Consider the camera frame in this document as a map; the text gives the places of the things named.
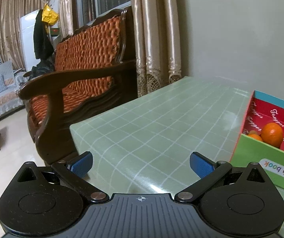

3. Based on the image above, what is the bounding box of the grey covered sofa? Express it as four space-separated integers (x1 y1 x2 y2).
0 60 25 119

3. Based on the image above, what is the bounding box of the black coat on rack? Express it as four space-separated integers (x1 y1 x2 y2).
33 9 54 60

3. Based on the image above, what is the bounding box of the lone brown chestnut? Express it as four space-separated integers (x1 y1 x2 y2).
248 130 258 135

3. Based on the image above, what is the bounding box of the large front orange mandarin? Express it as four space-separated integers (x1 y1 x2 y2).
260 123 283 148

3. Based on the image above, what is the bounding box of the green grid table mat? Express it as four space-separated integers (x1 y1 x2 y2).
69 75 284 237

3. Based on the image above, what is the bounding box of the yellow bag on rack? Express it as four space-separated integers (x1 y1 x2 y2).
41 3 59 26

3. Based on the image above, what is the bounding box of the small kumquat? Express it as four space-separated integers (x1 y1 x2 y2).
248 133 263 142

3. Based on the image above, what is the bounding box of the colourful cardboard box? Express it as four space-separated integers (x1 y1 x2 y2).
230 90 284 188

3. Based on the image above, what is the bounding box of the beige satin curtain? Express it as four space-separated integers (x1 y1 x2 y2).
131 0 182 97

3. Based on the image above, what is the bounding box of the white refrigerator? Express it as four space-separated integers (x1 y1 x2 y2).
20 10 40 71

